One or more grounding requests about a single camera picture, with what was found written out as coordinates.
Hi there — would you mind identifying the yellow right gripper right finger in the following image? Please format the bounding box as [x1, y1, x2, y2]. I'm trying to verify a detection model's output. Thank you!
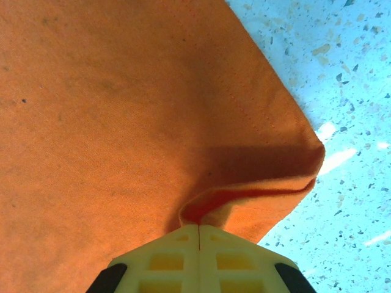
[199, 225, 318, 293]

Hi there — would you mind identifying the orange t-shirt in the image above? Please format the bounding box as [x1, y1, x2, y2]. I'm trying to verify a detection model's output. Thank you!
[0, 0, 325, 293]

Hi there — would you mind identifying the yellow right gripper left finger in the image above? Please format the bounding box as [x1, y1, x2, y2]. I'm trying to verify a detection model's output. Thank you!
[87, 224, 200, 293]

